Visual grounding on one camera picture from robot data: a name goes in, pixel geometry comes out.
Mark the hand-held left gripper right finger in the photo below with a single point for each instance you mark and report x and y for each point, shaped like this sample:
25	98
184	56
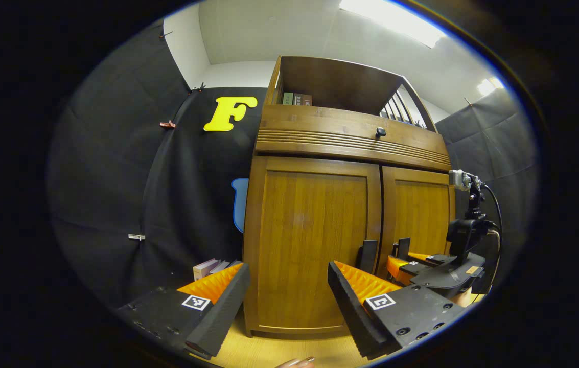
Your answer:
350	312

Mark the small ceiling light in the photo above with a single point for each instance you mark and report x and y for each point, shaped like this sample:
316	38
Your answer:
489	86

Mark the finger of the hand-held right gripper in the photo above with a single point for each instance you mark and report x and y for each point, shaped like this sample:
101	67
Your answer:
435	258
412	268

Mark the wooden double-door shoe cabinet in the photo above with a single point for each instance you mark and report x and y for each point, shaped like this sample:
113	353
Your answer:
335	87

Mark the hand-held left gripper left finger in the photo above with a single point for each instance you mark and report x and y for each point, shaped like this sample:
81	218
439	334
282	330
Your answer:
220	317

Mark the wooden shoe cabinet door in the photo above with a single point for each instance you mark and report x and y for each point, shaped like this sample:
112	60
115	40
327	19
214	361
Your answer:
309	225
419	209

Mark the silver clip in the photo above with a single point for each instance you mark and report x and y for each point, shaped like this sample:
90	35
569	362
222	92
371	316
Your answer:
136	236

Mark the black round drawer knob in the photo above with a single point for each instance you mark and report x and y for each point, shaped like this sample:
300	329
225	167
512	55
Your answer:
381	132

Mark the ceiling light panel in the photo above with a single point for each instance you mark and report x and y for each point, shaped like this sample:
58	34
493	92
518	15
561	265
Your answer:
396	20

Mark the brown book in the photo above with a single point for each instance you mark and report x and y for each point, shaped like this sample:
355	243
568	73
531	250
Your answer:
303	100

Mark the red clip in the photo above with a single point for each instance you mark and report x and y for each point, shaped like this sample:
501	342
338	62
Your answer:
167	124

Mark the black backdrop cloth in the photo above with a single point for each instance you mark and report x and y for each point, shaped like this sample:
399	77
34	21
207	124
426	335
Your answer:
115	179

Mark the green book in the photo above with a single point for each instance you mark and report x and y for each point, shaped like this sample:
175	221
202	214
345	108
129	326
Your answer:
287	98

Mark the wooden drawer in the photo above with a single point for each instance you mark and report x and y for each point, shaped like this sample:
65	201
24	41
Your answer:
320	120

